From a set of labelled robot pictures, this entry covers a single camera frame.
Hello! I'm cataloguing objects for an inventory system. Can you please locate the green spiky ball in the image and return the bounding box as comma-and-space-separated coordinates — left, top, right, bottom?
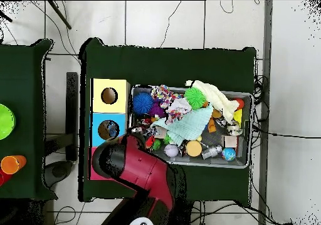
184, 87, 207, 110

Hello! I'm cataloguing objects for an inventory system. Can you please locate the small blue globe ball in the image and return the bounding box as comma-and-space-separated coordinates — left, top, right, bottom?
222, 147, 237, 162

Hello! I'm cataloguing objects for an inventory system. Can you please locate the small wooden cube block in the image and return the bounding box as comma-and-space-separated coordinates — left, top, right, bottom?
223, 134, 239, 149

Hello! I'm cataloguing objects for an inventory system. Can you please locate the blue spiky ball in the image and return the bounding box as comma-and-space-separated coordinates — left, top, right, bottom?
132, 93, 155, 116

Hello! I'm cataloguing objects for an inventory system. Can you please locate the pale yellow cloth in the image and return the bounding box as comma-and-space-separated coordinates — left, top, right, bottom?
184, 79, 241, 125

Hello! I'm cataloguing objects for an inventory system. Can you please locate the side table with green cloth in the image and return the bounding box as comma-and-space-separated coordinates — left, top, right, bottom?
0, 38, 55, 201

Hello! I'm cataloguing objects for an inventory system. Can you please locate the round silver tin can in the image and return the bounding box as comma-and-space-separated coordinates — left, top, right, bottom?
227, 123, 243, 136

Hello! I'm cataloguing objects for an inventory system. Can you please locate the green bowl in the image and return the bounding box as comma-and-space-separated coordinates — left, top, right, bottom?
0, 103, 16, 140

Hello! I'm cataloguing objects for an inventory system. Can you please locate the red round object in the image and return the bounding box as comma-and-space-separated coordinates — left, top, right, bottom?
0, 169, 13, 187

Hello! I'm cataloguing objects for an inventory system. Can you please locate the colourful patterned cloth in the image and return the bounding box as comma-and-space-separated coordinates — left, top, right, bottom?
150, 84, 176, 103
164, 97, 192, 123

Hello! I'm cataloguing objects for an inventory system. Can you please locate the tan round bun toy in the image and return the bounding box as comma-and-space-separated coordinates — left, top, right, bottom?
186, 139, 204, 158

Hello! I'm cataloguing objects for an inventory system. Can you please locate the mint green cloth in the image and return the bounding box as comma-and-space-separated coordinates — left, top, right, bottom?
150, 106, 214, 147

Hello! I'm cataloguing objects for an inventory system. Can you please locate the small red ball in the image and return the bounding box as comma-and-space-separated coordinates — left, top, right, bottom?
233, 97, 246, 110

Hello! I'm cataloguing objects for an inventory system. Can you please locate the shallow clear mesh bin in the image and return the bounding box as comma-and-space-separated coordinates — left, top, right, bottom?
127, 85, 253, 170

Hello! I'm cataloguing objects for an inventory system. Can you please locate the purple spiky ball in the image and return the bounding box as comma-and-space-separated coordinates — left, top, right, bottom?
149, 102, 166, 118

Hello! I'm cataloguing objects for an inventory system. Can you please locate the pale pink ball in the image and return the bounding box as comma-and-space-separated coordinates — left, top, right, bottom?
164, 144, 179, 159

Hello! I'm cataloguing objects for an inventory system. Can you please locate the orange bear toy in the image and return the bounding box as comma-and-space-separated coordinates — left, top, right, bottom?
206, 108, 223, 133

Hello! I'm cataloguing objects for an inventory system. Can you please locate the orange round object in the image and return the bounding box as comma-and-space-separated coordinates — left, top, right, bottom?
0, 154, 28, 175

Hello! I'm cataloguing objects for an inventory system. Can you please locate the wooden box with three holes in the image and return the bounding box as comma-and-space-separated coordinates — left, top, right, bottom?
89, 78, 132, 182

